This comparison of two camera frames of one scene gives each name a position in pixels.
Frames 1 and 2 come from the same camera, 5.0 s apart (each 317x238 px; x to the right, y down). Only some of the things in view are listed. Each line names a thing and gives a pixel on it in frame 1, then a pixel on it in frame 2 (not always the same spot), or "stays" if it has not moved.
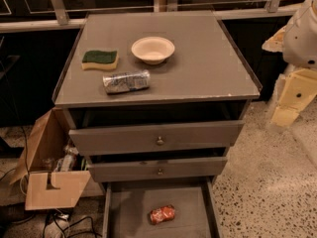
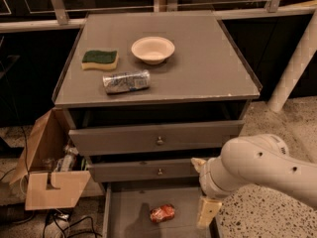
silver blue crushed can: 126,81 stays
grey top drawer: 157,137 stays
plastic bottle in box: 65,163 stays
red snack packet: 161,214 stays
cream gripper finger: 298,90 → 208,209
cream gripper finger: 275,44 → 197,163
